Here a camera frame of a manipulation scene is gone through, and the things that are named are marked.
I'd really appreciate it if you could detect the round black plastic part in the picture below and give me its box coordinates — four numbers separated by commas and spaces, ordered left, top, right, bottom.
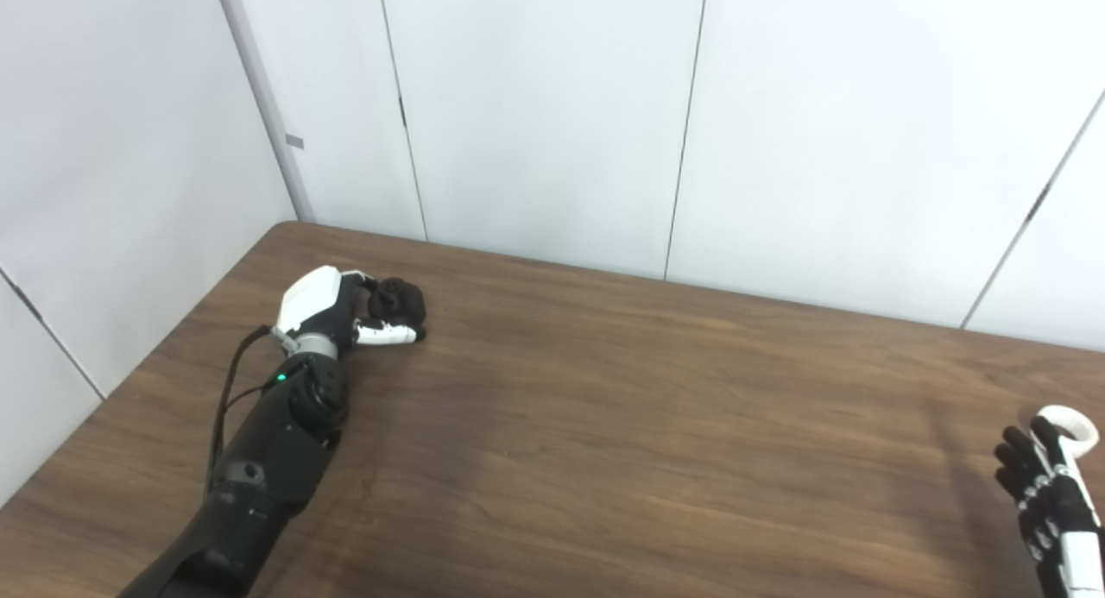
369, 277, 427, 327

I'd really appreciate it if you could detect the white plastic ring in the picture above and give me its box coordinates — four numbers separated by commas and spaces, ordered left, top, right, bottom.
1034, 405, 1100, 457

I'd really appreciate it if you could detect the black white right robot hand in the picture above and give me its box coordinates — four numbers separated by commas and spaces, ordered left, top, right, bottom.
994, 415, 1105, 598

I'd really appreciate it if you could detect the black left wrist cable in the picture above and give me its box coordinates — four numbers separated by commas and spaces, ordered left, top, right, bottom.
204, 324, 290, 495

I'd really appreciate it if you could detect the gray wall corner trim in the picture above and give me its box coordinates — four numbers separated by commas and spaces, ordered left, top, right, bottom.
212, 0, 316, 223

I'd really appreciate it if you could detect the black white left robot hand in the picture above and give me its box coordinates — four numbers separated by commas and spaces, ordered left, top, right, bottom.
275, 266, 427, 357

